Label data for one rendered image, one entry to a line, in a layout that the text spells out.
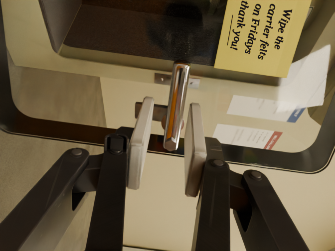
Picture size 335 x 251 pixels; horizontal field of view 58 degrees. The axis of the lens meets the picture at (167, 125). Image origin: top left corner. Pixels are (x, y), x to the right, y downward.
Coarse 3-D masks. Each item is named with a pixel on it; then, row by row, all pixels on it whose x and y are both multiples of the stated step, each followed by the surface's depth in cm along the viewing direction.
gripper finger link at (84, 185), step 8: (120, 128) 19; (128, 128) 19; (128, 136) 18; (96, 160) 15; (128, 160) 16; (88, 168) 15; (96, 168) 15; (80, 176) 15; (88, 176) 15; (96, 176) 15; (80, 184) 15; (88, 184) 15; (96, 184) 15; (72, 192) 15; (80, 192) 15
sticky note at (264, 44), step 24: (240, 0) 28; (264, 0) 28; (288, 0) 28; (240, 24) 29; (264, 24) 29; (288, 24) 29; (240, 48) 30; (264, 48) 30; (288, 48) 30; (264, 72) 31; (288, 72) 31
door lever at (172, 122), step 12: (180, 60) 27; (180, 72) 26; (180, 84) 27; (180, 96) 28; (168, 108) 28; (180, 108) 28; (168, 120) 29; (180, 120) 29; (168, 132) 29; (168, 144) 30
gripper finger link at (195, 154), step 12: (192, 108) 21; (192, 120) 19; (192, 132) 18; (192, 144) 16; (204, 144) 17; (192, 156) 16; (204, 156) 16; (192, 168) 16; (192, 180) 16; (192, 192) 17
